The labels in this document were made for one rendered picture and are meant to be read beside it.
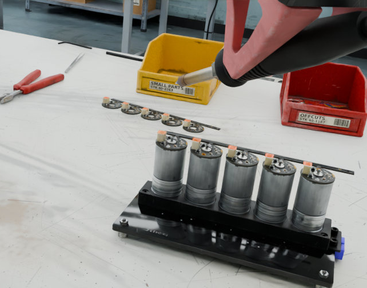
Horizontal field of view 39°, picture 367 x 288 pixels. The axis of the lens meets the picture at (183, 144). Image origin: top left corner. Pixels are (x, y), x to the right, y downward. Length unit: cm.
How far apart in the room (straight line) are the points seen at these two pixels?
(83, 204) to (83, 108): 22
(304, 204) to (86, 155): 23
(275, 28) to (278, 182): 17
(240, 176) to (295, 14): 18
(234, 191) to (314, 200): 6
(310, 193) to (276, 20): 18
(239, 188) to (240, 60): 14
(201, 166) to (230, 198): 3
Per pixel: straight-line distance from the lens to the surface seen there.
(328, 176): 39
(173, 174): 40
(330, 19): 24
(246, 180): 39
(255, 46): 26
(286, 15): 23
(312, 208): 39
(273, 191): 38
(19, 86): 68
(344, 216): 47
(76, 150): 52
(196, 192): 40
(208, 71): 33
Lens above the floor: 97
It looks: 24 degrees down
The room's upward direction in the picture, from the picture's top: 7 degrees clockwise
